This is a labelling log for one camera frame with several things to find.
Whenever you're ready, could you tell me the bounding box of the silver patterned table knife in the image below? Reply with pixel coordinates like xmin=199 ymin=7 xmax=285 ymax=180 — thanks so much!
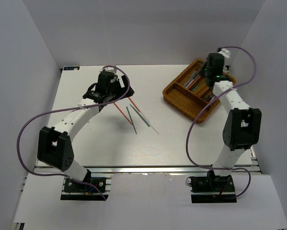
xmin=188 ymin=70 xmax=199 ymax=81

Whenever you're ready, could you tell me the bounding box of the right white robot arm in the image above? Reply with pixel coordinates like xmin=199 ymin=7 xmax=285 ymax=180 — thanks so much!
xmin=199 ymin=51 xmax=262 ymax=191

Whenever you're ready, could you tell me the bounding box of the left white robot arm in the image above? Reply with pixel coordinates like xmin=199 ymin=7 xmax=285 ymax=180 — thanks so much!
xmin=37 ymin=70 xmax=134 ymax=191

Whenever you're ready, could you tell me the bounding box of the orange chopstick left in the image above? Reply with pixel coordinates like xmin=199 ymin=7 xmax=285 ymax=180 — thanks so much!
xmin=114 ymin=103 xmax=133 ymax=125

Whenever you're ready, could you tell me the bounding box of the teal chopstick left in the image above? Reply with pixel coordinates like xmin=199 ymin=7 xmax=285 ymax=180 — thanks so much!
xmin=126 ymin=106 xmax=138 ymax=135

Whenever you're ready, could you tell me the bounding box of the teal chopstick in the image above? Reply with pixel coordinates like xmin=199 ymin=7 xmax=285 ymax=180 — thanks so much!
xmin=126 ymin=106 xmax=138 ymax=135
xmin=130 ymin=105 xmax=150 ymax=127

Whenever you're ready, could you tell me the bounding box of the orange white chopstick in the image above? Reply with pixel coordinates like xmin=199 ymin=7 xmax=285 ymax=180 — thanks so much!
xmin=128 ymin=97 xmax=149 ymax=122

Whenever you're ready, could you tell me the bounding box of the orange wicker cutlery tray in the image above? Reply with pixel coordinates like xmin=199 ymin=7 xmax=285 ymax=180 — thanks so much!
xmin=162 ymin=59 xmax=237 ymax=124

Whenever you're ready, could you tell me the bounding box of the blue label sticker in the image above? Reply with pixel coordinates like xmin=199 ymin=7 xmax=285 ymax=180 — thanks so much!
xmin=63 ymin=66 xmax=80 ymax=71

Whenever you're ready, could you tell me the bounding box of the teal chopstick right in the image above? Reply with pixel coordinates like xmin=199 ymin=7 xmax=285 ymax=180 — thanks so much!
xmin=130 ymin=105 xmax=150 ymax=127

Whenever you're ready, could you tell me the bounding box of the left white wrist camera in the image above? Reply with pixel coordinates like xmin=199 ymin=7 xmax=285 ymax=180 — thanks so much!
xmin=100 ymin=66 xmax=117 ymax=75

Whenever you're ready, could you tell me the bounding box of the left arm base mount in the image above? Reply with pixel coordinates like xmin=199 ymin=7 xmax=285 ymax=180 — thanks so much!
xmin=60 ymin=173 xmax=112 ymax=201

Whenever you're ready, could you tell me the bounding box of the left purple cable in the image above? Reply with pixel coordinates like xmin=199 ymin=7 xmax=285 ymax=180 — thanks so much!
xmin=16 ymin=65 xmax=132 ymax=201

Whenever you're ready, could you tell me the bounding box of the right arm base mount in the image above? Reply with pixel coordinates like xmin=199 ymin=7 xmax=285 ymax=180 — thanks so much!
xmin=185 ymin=170 xmax=237 ymax=204

